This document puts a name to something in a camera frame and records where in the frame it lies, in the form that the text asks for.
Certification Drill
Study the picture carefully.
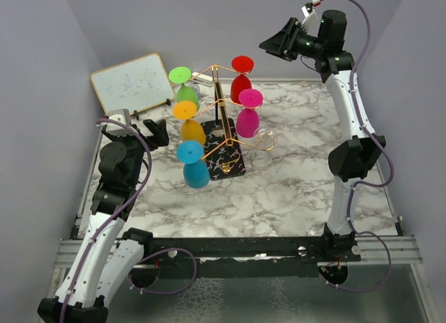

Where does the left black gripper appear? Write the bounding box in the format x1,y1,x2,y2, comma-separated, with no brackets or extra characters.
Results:
103,118,169,186

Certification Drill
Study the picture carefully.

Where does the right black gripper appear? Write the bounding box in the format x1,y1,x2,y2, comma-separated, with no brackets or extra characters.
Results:
260,17,325,62

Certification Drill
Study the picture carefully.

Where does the orange wine glass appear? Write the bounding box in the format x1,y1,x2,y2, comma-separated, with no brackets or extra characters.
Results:
173,100,206,146

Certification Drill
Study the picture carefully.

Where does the red wine glass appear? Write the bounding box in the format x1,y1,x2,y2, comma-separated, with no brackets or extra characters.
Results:
230,56,254,104

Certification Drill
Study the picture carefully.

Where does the green wine glass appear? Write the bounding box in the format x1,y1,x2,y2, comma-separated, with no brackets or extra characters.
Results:
168,66,200,111

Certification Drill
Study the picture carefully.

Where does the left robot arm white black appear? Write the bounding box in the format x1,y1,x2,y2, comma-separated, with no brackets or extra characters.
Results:
38,118,169,322

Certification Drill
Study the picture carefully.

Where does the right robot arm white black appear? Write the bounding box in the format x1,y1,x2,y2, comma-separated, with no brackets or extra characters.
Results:
259,3,386,261

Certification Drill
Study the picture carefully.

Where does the blue wine glass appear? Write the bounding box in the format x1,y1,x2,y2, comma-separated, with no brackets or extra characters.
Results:
176,140,210,189

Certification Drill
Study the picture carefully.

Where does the magenta wine glass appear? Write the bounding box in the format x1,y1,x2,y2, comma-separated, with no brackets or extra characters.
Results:
236,88,263,138

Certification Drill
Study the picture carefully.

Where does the clear wine glass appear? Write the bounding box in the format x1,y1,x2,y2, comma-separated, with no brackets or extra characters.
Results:
249,127,278,171

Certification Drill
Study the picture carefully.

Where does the gold framed whiteboard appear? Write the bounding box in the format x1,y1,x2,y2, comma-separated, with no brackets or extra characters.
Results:
90,53,175,114

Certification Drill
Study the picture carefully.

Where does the small clear plastic cup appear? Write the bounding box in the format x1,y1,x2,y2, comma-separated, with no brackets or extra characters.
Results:
190,84,201,99

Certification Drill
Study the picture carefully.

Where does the white whiteboard eraser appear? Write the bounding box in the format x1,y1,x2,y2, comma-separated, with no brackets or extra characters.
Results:
191,72,214,88

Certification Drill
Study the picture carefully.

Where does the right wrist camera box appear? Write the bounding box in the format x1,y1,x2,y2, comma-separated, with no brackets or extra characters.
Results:
301,0,321,33

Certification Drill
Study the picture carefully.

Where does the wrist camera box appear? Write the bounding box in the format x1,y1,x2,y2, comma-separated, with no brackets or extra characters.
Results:
301,0,321,33
105,109,132,136

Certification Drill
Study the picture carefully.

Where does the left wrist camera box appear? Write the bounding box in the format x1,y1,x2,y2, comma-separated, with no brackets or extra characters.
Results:
105,109,132,136

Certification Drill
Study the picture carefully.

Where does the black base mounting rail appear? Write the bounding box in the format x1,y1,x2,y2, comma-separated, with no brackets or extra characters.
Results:
69,228,363,278

